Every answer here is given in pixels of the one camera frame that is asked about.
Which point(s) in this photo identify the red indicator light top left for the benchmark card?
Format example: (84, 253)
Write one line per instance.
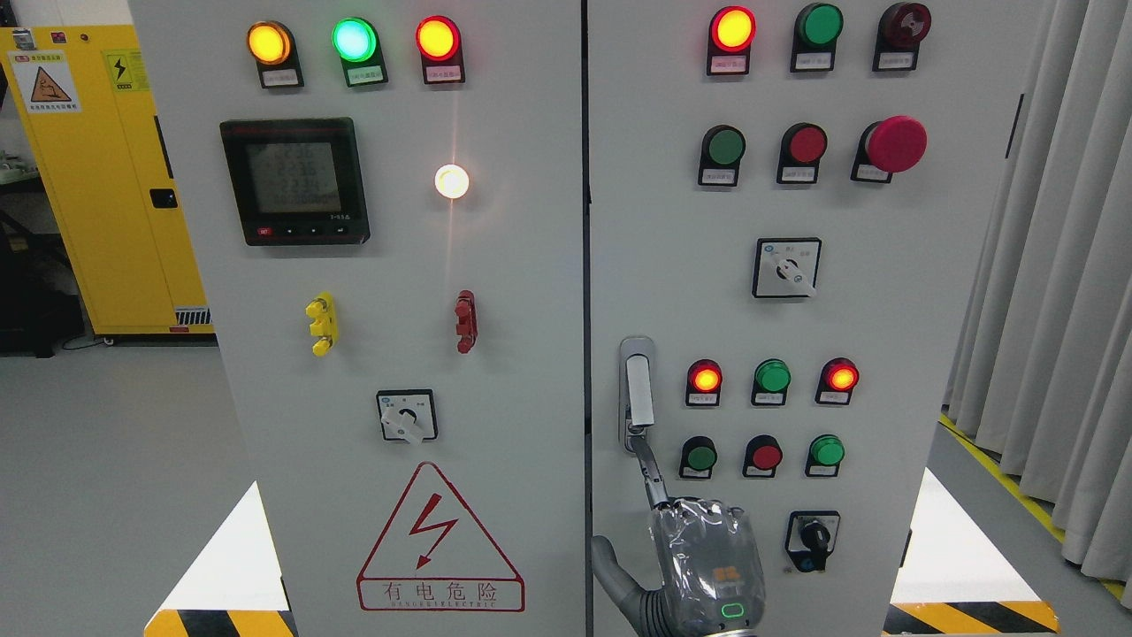
(440, 46)

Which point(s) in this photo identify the white indicator light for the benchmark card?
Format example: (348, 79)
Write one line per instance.
(452, 181)

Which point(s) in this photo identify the green push button lower left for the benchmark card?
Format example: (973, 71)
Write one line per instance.
(698, 458)

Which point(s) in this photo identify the green indicator light top right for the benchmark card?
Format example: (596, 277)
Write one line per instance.
(815, 36)

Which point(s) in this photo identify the red push button lower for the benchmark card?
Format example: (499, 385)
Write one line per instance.
(763, 455)

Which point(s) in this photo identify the red indicator light top right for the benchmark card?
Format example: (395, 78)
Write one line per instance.
(729, 41)

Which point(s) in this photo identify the grey curtain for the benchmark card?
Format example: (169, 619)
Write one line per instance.
(1042, 376)

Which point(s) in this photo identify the grey left cabinet door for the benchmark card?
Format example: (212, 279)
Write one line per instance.
(510, 413)

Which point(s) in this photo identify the grey cabinet door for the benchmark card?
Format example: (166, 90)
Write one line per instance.
(673, 261)
(510, 413)

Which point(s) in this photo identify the grey right cabinet door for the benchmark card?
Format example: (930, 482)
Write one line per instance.
(673, 261)

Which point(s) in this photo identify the hazard striped base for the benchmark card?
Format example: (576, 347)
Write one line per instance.
(1007, 617)
(171, 622)

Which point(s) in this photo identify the red terminal connector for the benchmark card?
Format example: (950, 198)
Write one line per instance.
(466, 328)

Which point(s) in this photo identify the left hazard striped base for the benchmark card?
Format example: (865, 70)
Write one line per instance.
(171, 622)

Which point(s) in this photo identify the left door selector switch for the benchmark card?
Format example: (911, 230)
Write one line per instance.
(407, 415)

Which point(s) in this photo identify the yellow terminal connector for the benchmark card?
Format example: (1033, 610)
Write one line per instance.
(323, 326)

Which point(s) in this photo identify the yellow safety cabinet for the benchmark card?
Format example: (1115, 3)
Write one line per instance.
(84, 97)

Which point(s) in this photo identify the red lit indicator right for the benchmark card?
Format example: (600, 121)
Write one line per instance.
(837, 381)

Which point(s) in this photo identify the red danger warning sticker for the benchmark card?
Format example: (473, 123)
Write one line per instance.
(433, 554)

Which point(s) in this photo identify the red push button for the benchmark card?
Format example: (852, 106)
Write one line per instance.
(763, 455)
(801, 149)

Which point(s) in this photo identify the red lit indicator left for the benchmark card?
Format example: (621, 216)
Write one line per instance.
(704, 380)

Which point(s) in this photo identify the red push button upper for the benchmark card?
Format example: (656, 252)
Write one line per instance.
(801, 149)

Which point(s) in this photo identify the red emergency stop button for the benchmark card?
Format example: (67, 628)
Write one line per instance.
(890, 146)

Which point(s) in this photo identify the green push button upper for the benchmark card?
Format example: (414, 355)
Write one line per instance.
(721, 151)

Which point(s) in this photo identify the green indicator light top left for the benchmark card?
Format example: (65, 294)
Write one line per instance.
(359, 49)

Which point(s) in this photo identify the red lit indicator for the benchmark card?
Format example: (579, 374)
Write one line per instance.
(837, 381)
(704, 380)

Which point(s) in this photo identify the upper right selector switch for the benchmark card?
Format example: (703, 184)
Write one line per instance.
(786, 268)

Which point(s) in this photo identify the green indicator middle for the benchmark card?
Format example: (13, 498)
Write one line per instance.
(771, 380)

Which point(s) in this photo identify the green push button lower right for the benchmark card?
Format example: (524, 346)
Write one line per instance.
(824, 457)

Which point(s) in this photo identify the right hazard striped base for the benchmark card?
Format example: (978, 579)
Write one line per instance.
(1007, 617)

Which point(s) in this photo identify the green push button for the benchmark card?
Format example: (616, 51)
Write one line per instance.
(721, 151)
(698, 458)
(824, 457)

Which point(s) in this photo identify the black digital power meter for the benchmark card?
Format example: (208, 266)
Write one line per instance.
(296, 181)

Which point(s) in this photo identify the silver door handle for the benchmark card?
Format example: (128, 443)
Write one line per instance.
(636, 401)

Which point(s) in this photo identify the dark red buzzer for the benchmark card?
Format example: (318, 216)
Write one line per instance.
(900, 32)

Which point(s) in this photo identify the black key switch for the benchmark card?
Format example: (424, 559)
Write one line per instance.
(811, 538)

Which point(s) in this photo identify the red indicator light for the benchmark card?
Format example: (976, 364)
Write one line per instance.
(729, 41)
(440, 46)

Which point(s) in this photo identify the amber indicator light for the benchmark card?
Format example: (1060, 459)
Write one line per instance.
(272, 46)

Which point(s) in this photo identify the green indicator light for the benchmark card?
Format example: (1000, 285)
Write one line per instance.
(359, 49)
(815, 36)

